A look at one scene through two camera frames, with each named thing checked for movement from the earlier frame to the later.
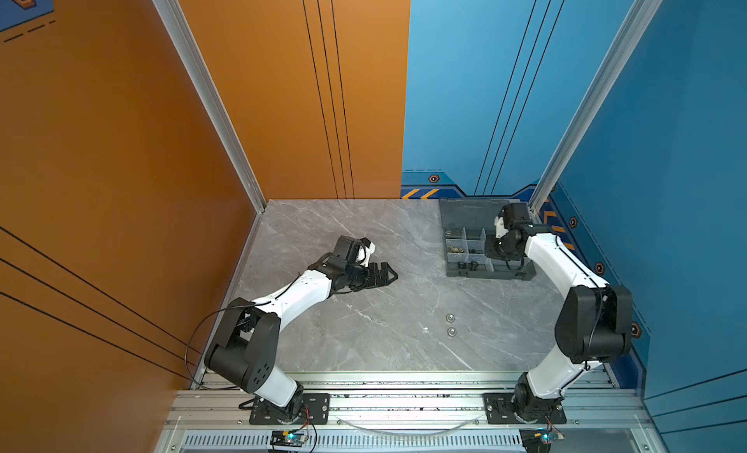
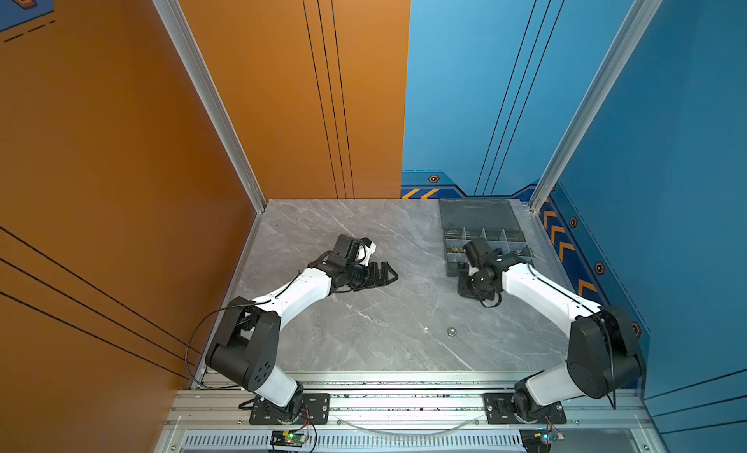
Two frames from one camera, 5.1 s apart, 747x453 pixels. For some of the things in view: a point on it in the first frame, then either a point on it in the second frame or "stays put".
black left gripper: (373, 281) stays put
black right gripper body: (499, 248) → (472, 286)
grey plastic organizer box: (467, 224) stays put
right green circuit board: (548, 437) stays put
